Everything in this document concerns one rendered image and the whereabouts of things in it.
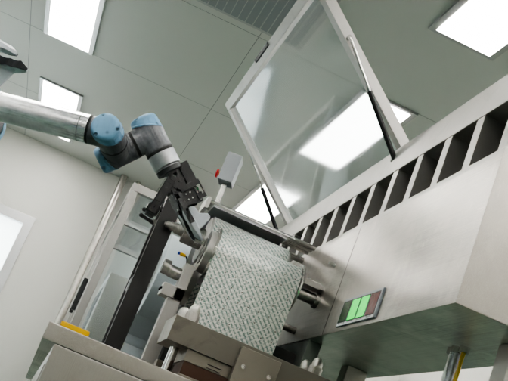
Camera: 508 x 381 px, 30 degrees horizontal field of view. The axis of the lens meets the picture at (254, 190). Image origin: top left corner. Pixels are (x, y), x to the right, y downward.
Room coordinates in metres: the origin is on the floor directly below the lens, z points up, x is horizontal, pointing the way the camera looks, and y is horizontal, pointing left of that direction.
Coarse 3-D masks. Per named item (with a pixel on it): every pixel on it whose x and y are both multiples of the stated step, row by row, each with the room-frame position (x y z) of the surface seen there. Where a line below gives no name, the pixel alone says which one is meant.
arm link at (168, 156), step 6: (168, 150) 2.36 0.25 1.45; (174, 150) 2.38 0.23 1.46; (156, 156) 2.37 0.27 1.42; (162, 156) 2.36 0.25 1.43; (168, 156) 2.36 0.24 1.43; (174, 156) 2.37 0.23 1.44; (150, 162) 2.39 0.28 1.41; (156, 162) 2.37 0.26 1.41; (162, 162) 2.37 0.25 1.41; (168, 162) 2.36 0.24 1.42; (174, 162) 2.37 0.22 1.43; (156, 168) 2.38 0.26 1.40; (162, 168) 2.38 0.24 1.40
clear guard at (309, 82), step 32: (288, 32) 2.54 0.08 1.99; (320, 32) 2.37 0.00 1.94; (288, 64) 2.66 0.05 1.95; (320, 64) 2.47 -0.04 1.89; (352, 64) 2.30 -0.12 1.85; (256, 96) 3.02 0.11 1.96; (288, 96) 2.78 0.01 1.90; (320, 96) 2.57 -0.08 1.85; (352, 96) 2.39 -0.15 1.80; (256, 128) 3.17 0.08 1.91; (288, 128) 2.91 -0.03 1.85; (320, 128) 2.69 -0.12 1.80; (352, 128) 2.49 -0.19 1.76; (288, 160) 3.05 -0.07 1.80; (320, 160) 2.81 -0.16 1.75; (352, 160) 2.60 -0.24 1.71; (288, 192) 3.20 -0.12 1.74; (320, 192) 2.94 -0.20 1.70
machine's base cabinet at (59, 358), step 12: (60, 348) 2.07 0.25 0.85; (48, 360) 2.07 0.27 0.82; (60, 360) 2.07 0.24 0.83; (72, 360) 2.07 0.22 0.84; (84, 360) 2.08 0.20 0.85; (36, 372) 3.46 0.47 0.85; (48, 372) 2.07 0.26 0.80; (60, 372) 2.07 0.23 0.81; (72, 372) 2.08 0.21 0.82; (84, 372) 2.08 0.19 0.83; (96, 372) 2.08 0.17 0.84; (108, 372) 2.09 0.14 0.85; (120, 372) 2.09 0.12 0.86
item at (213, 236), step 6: (210, 234) 2.41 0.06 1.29; (216, 234) 2.39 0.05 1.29; (210, 240) 2.37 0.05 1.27; (216, 240) 2.37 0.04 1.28; (210, 246) 2.36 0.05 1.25; (204, 252) 2.38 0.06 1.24; (210, 252) 2.37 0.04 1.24; (204, 258) 2.37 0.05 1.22; (198, 264) 2.40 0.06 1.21; (204, 264) 2.38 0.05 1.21; (198, 270) 2.41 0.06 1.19
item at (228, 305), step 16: (208, 272) 2.36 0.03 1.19; (208, 288) 2.36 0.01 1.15; (224, 288) 2.37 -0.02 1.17; (240, 288) 2.37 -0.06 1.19; (256, 288) 2.38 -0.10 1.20; (208, 304) 2.37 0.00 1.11; (224, 304) 2.37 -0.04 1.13; (240, 304) 2.38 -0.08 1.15; (256, 304) 2.38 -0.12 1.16; (272, 304) 2.39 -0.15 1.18; (288, 304) 2.39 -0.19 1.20; (208, 320) 2.37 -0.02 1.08; (224, 320) 2.37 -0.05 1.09; (240, 320) 2.38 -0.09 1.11; (256, 320) 2.38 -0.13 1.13; (272, 320) 2.39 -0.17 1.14; (240, 336) 2.38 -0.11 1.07; (256, 336) 2.39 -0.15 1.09; (272, 336) 2.39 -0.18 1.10; (272, 352) 2.39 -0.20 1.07
